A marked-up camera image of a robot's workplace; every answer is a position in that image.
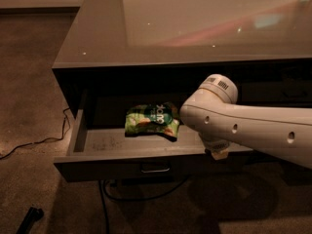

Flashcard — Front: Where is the drawer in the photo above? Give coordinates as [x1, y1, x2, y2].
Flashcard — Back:
[54, 91, 252, 182]

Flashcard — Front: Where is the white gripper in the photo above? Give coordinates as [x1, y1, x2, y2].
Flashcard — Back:
[202, 138, 230, 161]

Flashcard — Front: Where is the thick black cable loop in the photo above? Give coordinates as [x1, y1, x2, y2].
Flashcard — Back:
[97, 175, 191, 234]

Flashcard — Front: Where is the dark cabinet with glossy top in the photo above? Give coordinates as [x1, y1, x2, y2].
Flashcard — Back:
[52, 0, 312, 183]

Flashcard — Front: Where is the thin black floor cable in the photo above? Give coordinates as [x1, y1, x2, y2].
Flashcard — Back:
[0, 106, 72, 161]

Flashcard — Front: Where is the black cylindrical floor object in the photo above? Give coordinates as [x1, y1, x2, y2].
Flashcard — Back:
[16, 207, 44, 234]

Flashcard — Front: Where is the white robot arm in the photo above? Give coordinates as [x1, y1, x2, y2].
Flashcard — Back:
[179, 74, 312, 169]

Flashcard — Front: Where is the green snack bag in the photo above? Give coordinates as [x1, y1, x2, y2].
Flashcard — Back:
[125, 102, 180, 141]

